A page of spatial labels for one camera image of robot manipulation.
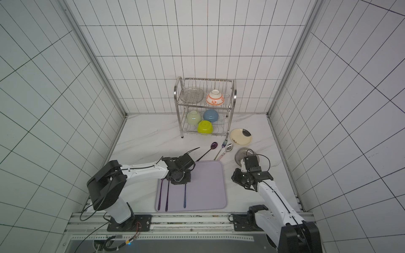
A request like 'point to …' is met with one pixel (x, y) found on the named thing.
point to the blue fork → (185, 197)
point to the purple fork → (159, 198)
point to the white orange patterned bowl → (214, 98)
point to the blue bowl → (211, 115)
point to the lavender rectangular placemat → (206, 190)
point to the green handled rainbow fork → (223, 145)
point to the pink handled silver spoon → (228, 147)
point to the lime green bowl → (204, 127)
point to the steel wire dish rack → (204, 105)
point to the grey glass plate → (242, 152)
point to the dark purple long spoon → (213, 146)
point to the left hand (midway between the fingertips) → (184, 183)
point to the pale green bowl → (193, 117)
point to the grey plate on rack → (192, 95)
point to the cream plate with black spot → (241, 136)
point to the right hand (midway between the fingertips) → (228, 176)
